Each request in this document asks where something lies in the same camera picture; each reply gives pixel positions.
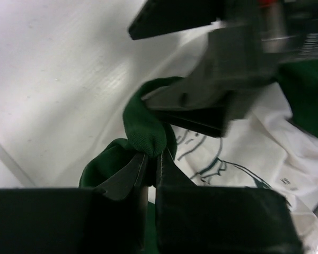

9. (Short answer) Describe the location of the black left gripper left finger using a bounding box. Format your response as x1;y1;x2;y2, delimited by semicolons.
0;153;148;253

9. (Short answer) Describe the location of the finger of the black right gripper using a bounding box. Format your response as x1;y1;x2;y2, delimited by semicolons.
144;25;275;138
128;0;224;40

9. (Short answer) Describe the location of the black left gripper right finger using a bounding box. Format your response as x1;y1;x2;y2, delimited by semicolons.
155;150;305;253

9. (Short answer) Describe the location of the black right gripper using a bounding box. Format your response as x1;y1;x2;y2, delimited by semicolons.
258;1;318;62

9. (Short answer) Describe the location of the white and green t shirt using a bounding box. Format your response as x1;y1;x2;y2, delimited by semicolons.
78;60;318;254

